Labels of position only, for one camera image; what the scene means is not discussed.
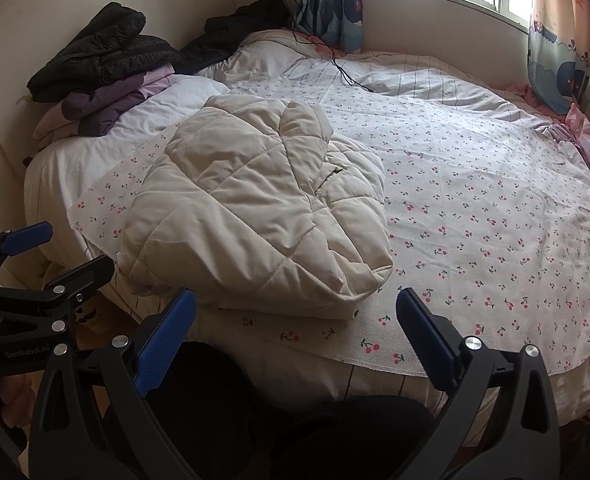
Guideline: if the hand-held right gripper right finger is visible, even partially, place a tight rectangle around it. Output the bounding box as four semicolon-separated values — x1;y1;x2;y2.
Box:
396;287;562;480

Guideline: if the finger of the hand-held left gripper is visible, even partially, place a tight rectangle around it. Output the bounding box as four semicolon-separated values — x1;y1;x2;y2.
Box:
0;222;53;286
40;254;116;322

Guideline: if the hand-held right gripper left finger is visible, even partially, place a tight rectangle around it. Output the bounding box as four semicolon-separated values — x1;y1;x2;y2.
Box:
29;287;198;480

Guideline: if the cream quilted jacket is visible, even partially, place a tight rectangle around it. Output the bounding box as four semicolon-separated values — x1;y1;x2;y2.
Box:
118;94;395;321

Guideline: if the person's left hand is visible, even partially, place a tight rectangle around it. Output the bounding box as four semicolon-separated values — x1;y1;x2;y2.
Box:
0;372;41;428

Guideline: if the white printed bag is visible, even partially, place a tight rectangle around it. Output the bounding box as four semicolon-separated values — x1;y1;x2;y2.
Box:
72;300;107;332

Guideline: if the cherry print bed sheet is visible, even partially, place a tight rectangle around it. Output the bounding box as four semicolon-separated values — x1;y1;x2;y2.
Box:
68;125;590;376

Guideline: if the white quilt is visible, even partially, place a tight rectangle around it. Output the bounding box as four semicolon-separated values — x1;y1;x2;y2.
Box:
24;74;233;266

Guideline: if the purple folded garment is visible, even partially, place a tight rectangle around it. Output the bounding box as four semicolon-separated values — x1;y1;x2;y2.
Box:
32;65;176;151

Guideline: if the black puffer jacket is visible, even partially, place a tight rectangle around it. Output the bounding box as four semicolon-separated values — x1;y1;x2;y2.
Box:
28;2;183;103

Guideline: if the blue print pink curtain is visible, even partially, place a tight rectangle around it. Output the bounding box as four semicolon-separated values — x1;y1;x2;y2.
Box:
527;0;590;116
292;0;365;53

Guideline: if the black cable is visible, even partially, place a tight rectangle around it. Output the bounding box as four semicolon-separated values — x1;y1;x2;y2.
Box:
281;0;376;93

